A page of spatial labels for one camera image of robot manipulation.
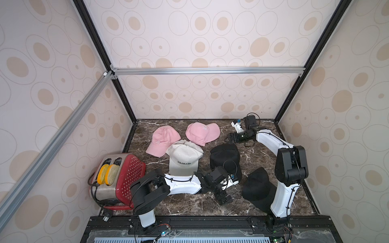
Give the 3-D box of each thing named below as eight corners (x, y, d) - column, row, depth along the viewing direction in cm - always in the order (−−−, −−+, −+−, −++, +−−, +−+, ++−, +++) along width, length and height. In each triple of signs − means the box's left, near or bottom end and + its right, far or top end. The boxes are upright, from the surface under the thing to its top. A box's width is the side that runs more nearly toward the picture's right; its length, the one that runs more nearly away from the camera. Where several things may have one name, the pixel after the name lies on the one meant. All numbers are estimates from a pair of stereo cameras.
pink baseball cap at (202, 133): (185, 145, 107) (185, 139, 101) (186, 128, 117) (186, 122, 112) (220, 145, 107) (221, 139, 101) (218, 128, 117) (219, 122, 112)
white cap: (165, 175, 92) (162, 167, 83) (170, 145, 106) (167, 135, 97) (202, 175, 92) (203, 167, 83) (202, 145, 106) (202, 135, 97)
